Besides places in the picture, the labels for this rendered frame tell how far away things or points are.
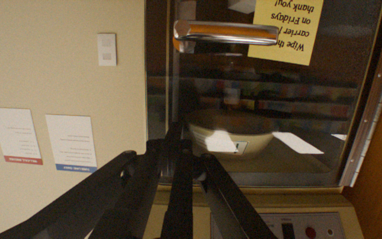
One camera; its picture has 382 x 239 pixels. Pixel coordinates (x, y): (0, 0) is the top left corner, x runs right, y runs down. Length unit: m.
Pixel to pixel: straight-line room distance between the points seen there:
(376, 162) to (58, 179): 1.11
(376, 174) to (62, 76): 0.94
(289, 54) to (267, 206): 0.21
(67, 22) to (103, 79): 0.24
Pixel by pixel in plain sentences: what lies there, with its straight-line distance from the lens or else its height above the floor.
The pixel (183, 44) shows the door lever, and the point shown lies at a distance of 0.19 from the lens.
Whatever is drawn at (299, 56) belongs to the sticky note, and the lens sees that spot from 0.23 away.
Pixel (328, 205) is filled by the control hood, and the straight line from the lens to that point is 0.33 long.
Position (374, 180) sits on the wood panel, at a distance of 0.40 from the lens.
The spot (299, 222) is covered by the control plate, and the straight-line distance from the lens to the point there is 0.30.
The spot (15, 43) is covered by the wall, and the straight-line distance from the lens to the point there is 0.96.
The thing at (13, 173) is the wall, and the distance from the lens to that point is 1.20.
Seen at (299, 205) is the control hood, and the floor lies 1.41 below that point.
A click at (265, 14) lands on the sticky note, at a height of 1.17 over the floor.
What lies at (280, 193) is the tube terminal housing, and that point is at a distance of 0.31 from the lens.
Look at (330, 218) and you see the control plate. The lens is 0.33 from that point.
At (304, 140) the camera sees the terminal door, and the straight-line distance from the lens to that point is 0.26.
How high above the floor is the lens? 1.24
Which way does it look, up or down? 16 degrees up
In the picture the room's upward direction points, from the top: 177 degrees counter-clockwise
